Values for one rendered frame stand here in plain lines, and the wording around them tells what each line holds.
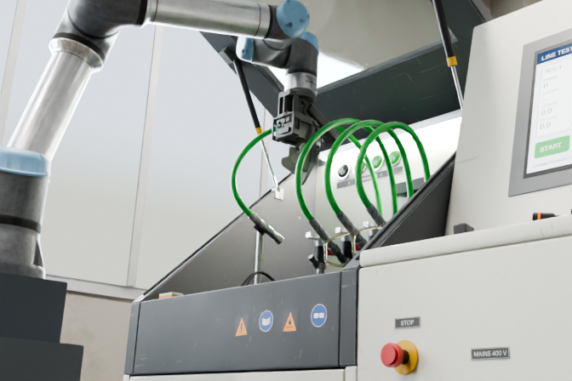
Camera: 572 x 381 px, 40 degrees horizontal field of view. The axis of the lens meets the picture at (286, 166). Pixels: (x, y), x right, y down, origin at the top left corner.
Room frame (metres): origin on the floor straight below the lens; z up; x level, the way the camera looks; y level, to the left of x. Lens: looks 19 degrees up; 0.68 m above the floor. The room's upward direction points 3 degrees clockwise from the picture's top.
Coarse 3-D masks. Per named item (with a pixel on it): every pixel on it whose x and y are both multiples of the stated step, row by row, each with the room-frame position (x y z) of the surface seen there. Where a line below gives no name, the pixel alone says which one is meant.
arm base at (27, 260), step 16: (0, 224) 1.26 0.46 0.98; (16, 224) 1.27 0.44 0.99; (32, 224) 1.29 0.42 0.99; (0, 240) 1.25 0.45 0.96; (16, 240) 1.27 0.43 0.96; (32, 240) 1.29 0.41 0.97; (0, 256) 1.25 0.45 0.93; (16, 256) 1.26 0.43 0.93; (32, 256) 1.29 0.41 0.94; (16, 272) 1.26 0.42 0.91; (32, 272) 1.28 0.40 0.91
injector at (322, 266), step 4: (316, 240) 1.73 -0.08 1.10; (320, 240) 1.72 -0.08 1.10; (316, 244) 1.73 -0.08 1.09; (320, 244) 1.72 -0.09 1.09; (316, 248) 1.73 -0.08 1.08; (320, 248) 1.72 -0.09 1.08; (316, 252) 1.73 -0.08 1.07; (320, 252) 1.72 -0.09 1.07; (312, 256) 1.71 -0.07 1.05; (316, 256) 1.73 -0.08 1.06; (320, 256) 1.72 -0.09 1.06; (312, 260) 1.72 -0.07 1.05; (316, 260) 1.72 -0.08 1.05; (320, 260) 1.72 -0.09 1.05; (312, 264) 1.73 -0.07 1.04; (316, 264) 1.72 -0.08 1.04; (320, 264) 1.72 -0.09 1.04; (324, 264) 1.73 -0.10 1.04; (316, 268) 1.73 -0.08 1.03; (320, 268) 1.73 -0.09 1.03; (324, 268) 1.73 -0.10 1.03; (316, 272) 1.74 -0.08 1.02; (320, 272) 1.73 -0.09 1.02
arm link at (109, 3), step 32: (96, 0) 1.34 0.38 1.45; (128, 0) 1.34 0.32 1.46; (160, 0) 1.37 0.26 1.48; (192, 0) 1.40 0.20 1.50; (224, 0) 1.43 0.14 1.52; (288, 0) 1.47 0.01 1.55; (96, 32) 1.40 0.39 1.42; (224, 32) 1.47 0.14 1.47; (256, 32) 1.48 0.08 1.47; (288, 32) 1.49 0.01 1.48
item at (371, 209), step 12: (372, 132) 1.49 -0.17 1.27; (408, 132) 1.57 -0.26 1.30; (420, 144) 1.59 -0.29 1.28; (360, 156) 1.46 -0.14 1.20; (420, 156) 1.60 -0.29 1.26; (360, 168) 1.46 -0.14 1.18; (360, 180) 1.46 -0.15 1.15; (360, 192) 1.46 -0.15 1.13; (372, 204) 1.48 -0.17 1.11; (372, 216) 1.49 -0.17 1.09
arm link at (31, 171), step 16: (0, 160) 1.26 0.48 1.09; (16, 160) 1.26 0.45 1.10; (32, 160) 1.28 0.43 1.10; (48, 160) 1.31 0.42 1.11; (0, 176) 1.26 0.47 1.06; (16, 176) 1.26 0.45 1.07; (32, 176) 1.28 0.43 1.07; (48, 176) 1.31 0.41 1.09; (0, 192) 1.26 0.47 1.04; (16, 192) 1.26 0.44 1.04; (32, 192) 1.28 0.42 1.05; (0, 208) 1.26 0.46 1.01; (16, 208) 1.27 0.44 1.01; (32, 208) 1.29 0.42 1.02
